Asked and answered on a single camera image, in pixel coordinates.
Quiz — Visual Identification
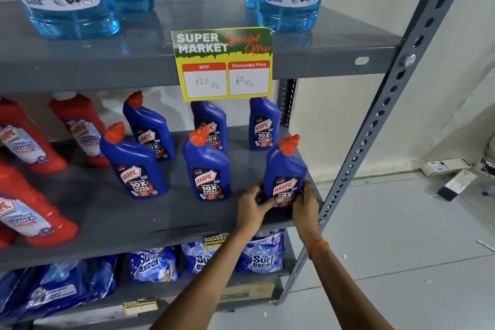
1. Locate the person's left hand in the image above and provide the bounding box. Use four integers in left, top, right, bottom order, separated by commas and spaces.
236, 182, 278, 235

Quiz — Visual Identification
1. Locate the person's right hand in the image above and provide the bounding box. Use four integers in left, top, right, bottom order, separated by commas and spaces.
292, 181, 328, 249

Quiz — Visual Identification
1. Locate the blue toilet cleaner bottle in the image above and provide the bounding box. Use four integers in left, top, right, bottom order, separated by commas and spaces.
262, 134, 309, 209

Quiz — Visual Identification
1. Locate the person's left forearm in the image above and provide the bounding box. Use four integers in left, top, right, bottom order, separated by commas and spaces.
149, 225, 253, 330

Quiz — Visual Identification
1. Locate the person's right forearm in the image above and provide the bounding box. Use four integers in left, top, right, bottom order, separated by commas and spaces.
308, 242, 395, 330

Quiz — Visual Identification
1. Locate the orange wrist thread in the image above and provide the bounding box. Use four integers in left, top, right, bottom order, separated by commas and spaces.
307, 240, 329, 261

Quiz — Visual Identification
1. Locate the blue detergent packet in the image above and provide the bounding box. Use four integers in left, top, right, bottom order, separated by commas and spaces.
235, 229, 287, 275
129, 246, 179, 283
22, 255, 118, 317
181, 241, 217, 276
0, 268, 30, 316

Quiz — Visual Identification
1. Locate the small green yellow price sign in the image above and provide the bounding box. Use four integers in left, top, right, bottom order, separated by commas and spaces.
204, 233, 230, 254

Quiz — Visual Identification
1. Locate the brown cardboard box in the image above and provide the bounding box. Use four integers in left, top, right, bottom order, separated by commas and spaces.
219, 279, 278, 303

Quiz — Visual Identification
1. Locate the group of blue toilet bottles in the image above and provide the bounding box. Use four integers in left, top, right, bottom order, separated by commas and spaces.
99, 90, 282, 201

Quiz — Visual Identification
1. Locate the white small carton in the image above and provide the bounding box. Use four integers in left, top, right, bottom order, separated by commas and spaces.
421, 158, 473, 177

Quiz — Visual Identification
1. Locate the yellow shelf label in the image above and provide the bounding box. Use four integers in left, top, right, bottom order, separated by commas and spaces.
123, 300, 159, 317

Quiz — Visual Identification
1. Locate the red floor cleaner bottle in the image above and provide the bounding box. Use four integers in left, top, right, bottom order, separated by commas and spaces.
0, 224, 18, 251
48, 92, 112, 168
0, 97, 69, 175
0, 163, 80, 248

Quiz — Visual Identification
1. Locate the grey metal shelf rack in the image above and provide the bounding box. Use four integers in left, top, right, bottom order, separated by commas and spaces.
0, 0, 480, 330

